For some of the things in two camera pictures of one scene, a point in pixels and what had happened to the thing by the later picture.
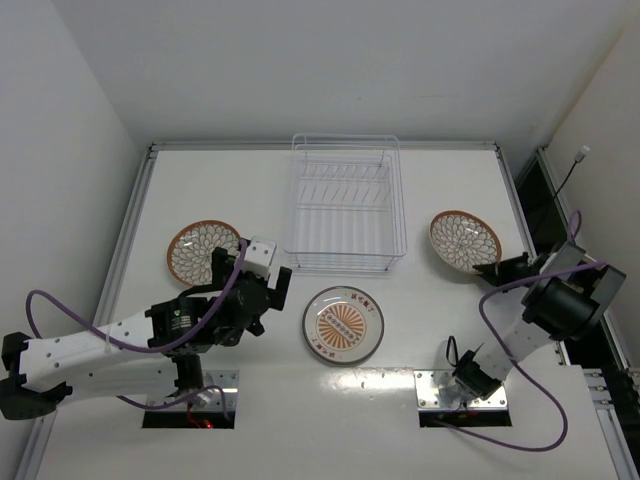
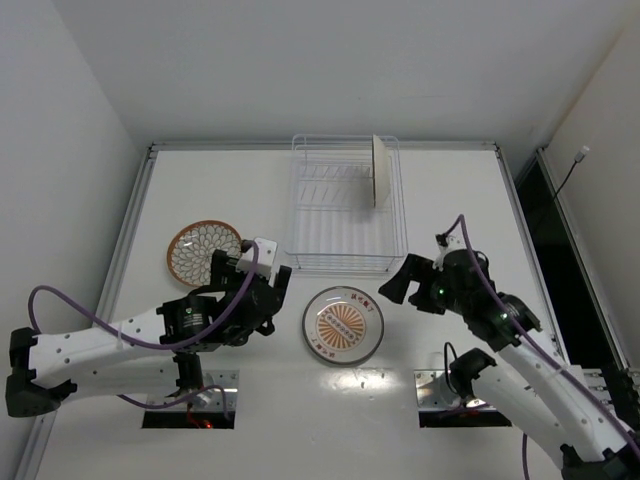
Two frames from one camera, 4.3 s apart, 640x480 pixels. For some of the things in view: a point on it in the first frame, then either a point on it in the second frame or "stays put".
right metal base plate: x=439 y=390 stays put
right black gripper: x=513 y=266 → x=422 y=282
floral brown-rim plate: x=464 y=241 → x=381 y=172
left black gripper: x=250 y=279 stays put
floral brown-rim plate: x=191 y=249 stays put
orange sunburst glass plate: x=343 y=324 stays put
